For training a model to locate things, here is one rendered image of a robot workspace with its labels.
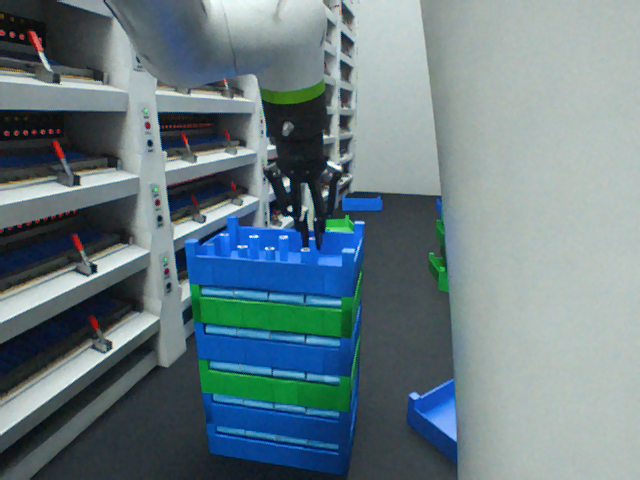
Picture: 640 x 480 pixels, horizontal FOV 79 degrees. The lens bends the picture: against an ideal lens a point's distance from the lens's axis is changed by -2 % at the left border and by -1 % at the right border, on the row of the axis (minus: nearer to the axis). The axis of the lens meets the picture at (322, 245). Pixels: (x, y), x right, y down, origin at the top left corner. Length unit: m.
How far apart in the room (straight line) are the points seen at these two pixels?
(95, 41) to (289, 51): 0.67
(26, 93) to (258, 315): 0.56
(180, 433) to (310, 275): 0.54
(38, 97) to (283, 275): 0.55
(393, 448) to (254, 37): 0.83
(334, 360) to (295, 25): 0.53
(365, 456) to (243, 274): 0.48
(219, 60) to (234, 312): 0.43
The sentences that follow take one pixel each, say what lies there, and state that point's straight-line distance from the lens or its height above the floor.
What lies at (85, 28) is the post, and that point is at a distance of 1.14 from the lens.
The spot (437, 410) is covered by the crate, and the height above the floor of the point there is 0.00.
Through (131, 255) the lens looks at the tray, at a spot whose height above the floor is 0.36.
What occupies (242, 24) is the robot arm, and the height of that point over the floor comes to 0.79.
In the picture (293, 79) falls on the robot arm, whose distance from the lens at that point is 0.54.
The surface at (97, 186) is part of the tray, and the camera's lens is 0.97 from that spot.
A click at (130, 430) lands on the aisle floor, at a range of 1.09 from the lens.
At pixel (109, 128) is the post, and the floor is 0.66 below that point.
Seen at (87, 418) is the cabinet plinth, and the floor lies 0.02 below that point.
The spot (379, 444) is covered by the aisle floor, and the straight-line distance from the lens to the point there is 0.98.
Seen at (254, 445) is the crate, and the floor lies 0.04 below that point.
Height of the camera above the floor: 0.69
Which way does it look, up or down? 18 degrees down
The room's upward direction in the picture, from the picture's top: straight up
